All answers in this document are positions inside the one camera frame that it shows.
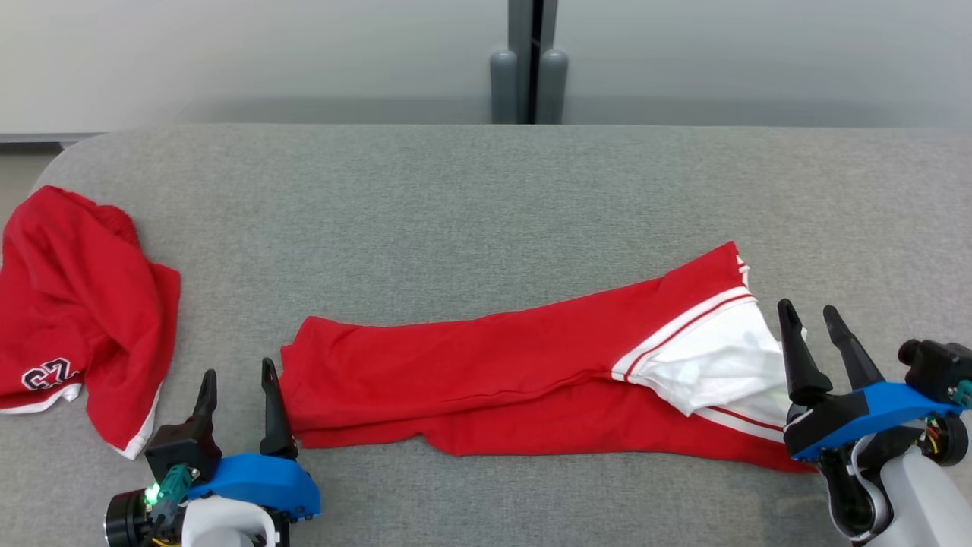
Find grey cylindrical post foot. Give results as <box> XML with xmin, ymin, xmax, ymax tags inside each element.
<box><xmin>490</xmin><ymin>50</ymin><xmax>519</xmax><ymax>125</ymax></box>
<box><xmin>538</xmin><ymin>50</ymin><xmax>569</xmax><ymax>125</ymax></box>

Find red jersey with number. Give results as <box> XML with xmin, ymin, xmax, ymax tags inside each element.
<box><xmin>0</xmin><ymin>185</ymin><xmax>181</xmax><ymax>460</ymax></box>

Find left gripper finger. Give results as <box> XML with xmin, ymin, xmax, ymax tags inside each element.
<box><xmin>190</xmin><ymin>369</ymin><xmax>219</xmax><ymax>431</ymax></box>
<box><xmin>259</xmin><ymin>358</ymin><xmax>299</xmax><ymax>461</ymax></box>

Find red and white shorts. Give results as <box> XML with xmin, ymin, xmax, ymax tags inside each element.
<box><xmin>279</xmin><ymin>241</ymin><xmax>817</xmax><ymax>473</ymax></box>

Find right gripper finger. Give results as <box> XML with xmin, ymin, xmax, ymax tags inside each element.
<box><xmin>823</xmin><ymin>305</ymin><xmax>887</xmax><ymax>391</ymax></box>
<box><xmin>777</xmin><ymin>299</ymin><xmax>835</xmax><ymax>408</ymax></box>

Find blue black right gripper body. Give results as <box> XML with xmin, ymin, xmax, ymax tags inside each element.
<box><xmin>782</xmin><ymin>381</ymin><xmax>965</xmax><ymax>463</ymax></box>

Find grey partition post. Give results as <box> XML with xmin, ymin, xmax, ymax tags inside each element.
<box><xmin>507</xmin><ymin>0</ymin><xmax>559</xmax><ymax>125</ymax></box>

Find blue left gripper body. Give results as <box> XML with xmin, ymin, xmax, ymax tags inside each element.
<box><xmin>187</xmin><ymin>453</ymin><xmax>322</xmax><ymax>523</ymax></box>

